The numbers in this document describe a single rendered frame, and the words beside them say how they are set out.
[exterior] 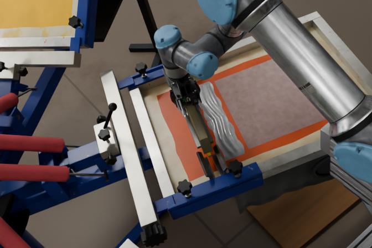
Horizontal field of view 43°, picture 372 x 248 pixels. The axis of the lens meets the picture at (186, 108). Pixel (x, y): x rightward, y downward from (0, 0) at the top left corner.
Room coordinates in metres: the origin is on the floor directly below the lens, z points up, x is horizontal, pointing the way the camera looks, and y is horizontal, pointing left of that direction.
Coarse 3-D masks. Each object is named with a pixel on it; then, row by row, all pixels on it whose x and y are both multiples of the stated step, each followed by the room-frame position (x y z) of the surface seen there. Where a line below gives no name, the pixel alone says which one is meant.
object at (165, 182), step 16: (304, 16) 1.37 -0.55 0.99; (320, 16) 1.34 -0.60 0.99; (320, 32) 1.27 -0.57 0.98; (240, 48) 1.31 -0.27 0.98; (336, 48) 1.15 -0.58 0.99; (352, 64) 1.06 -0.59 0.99; (160, 80) 1.30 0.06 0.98; (368, 80) 0.97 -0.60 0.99; (144, 112) 1.15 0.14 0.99; (144, 128) 1.08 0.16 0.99; (320, 144) 0.79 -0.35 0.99; (160, 160) 0.93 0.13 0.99; (272, 160) 0.79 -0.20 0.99; (288, 160) 0.77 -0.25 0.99; (304, 160) 0.77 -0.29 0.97; (160, 176) 0.87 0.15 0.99
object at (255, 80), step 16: (240, 64) 1.26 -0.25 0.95; (256, 64) 1.24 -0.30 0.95; (272, 64) 1.21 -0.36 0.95; (208, 80) 1.24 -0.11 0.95; (224, 80) 1.21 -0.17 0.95; (240, 80) 1.18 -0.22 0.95; (256, 80) 1.16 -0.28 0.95; (272, 80) 1.13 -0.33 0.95; (288, 80) 1.11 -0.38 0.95; (160, 96) 1.24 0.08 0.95; (224, 96) 1.13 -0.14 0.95; (240, 96) 1.11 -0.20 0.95; (256, 96) 1.09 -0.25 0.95; (176, 112) 1.13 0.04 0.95; (176, 128) 1.06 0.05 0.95
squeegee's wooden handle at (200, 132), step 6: (186, 108) 1.01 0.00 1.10; (192, 108) 1.00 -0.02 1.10; (192, 114) 0.98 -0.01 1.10; (198, 114) 0.97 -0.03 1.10; (192, 120) 0.95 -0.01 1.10; (198, 120) 0.94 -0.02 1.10; (198, 126) 0.92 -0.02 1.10; (198, 132) 0.90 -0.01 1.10; (204, 132) 0.89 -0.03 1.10; (198, 138) 0.88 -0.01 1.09; (204, 138) 0.87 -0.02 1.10; (204, 144) 0.87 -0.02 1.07; (210, 144) 0.87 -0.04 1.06; (204, 150) 0.87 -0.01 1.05; (210, 150) 0.87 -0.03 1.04
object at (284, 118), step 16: (272, 96) 1.06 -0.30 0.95; (288, 96) 1.04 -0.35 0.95; (304, 96) 1.02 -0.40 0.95; (240, 112) 1.04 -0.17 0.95; (256, 112) 1.02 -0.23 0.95; (272, 112) 0.99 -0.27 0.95; (288, 112) 0.97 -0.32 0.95; (304, 112) 0.95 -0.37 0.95; (208, 128) 1.02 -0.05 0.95; (240, 128) 0.97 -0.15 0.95; (256, 128) 0.95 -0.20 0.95; (272, 128) 0.93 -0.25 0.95; (288, 128) 0.91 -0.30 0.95; (304, 128) 0.89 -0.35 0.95; (320, 128) 0.87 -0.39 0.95; (176, 144) 1.00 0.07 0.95; (192, 144) 0.97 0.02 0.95; (256, 144) 0.89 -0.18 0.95; (272, 144) 0.87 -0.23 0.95; (192, 160) 0.91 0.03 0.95; (208, 160) 0.89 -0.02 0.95; (240, 160) 0.85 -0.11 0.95; (192, 176) 0.85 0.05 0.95
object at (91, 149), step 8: (88, 144) 1.05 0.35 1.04; (96, 144) 1.03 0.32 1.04; (72, 152) 1.04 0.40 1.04; (80, 152) 1.02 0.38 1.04; (88, 152) 1.01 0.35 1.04; (96, 152) 1.00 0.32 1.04; (120, 152) 1.00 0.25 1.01; (72, 160) 1.00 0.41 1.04; (80, 160) 0.99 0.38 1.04; (88, 160) 0.99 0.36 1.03; (72, 168) 0.99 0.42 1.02; (80, 168) 0.99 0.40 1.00
